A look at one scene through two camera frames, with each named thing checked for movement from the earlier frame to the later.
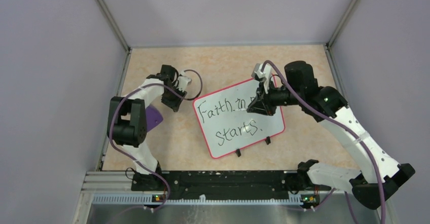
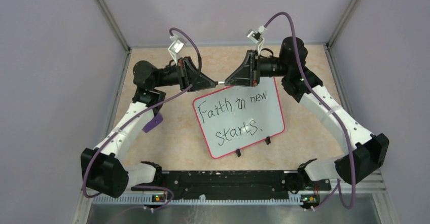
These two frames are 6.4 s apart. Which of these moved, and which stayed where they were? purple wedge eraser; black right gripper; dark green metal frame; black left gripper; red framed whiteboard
Moved: black right gripper; black left gripper
Stayed: dark green metal frame; red framed whiteboard; purple wedge eraser
